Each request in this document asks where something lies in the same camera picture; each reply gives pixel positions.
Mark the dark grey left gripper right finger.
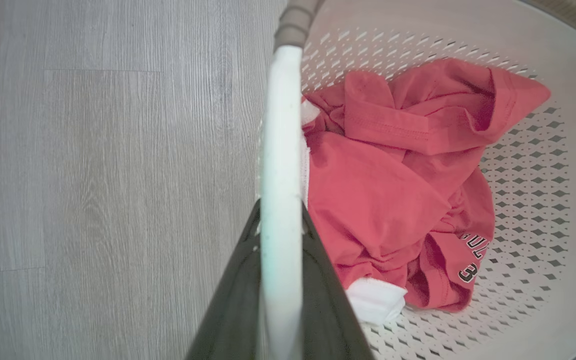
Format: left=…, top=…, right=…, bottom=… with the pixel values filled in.
left=300, top=202, right=375, bottom=360

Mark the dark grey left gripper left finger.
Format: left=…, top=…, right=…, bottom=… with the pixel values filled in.
left=185, top=199, right=264, bottom=360

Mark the white perforated plastic laundry basket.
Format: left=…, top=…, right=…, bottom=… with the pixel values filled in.
left=255, top=0, right=576, bottom=360

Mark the white cloth garment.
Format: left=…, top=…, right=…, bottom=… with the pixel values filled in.
left=345, top=277, right=409, bottom=325

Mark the red t-shirt with print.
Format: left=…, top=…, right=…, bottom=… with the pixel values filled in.
left=302, top=58, right=552, bottom=313

